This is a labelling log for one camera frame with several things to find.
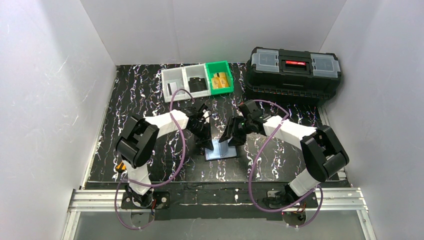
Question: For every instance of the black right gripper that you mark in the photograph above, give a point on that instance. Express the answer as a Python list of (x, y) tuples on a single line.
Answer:
[(236, 129)]

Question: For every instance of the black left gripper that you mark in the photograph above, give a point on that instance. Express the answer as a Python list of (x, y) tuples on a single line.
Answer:
[(199, 125)]

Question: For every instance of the silver card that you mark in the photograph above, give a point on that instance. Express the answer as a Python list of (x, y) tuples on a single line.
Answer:
[(223, 148), (172, 87)]

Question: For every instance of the black card holder wallet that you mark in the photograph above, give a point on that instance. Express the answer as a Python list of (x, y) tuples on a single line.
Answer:
[(213, 155)]

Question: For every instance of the tan credit card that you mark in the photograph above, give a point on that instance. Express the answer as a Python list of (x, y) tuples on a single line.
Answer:
[(216, 82)]

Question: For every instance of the gold card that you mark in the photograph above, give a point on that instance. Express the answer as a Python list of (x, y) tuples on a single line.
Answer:
[(223, 79)]

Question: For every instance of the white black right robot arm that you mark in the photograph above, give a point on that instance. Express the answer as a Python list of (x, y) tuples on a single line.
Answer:
[(322, 151)]

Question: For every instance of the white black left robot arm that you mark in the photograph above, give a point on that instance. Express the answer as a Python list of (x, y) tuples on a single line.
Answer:
[(138, 139)]

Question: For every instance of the silver card in bin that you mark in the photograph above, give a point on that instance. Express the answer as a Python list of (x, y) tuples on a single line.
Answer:
[(172, 87)]

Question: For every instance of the black marbled table mat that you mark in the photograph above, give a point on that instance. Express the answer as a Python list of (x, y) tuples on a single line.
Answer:
[(137, 90)]

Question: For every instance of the white middle plastic bin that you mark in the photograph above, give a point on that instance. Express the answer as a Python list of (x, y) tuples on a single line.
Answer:
[(197, 70)]

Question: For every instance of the white plastic bin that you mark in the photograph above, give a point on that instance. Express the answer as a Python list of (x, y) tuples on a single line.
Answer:
[(172, 79), (197, 70)]

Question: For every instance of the green plastic bin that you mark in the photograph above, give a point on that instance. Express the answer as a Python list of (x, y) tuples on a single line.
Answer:
[(216, 67)]

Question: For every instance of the white left plastic bin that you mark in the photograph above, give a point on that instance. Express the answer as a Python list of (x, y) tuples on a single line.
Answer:
[(172, 79)]

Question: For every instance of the black plastic toolbox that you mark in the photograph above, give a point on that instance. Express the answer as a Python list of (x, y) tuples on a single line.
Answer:
[(293, 77)]

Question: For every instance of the orange pen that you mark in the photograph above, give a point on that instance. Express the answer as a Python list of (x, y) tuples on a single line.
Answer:
[(121, 167)]

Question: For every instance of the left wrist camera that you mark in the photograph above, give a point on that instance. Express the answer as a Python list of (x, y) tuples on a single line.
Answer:
[(201, 112)]

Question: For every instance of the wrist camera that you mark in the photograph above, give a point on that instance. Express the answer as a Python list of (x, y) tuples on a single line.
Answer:
[(250, 108), (201, 112)]

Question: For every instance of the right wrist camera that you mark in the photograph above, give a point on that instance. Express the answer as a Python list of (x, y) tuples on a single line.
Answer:
[(250, 108)]

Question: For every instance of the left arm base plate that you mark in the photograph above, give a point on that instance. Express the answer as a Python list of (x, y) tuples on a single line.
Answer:
[(155, 200)]

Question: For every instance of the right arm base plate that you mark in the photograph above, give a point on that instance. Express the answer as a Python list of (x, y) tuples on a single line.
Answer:
[(275, 199)]

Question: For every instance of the aluminium frame rail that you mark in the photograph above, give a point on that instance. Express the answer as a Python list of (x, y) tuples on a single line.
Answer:
[(217, 213)]

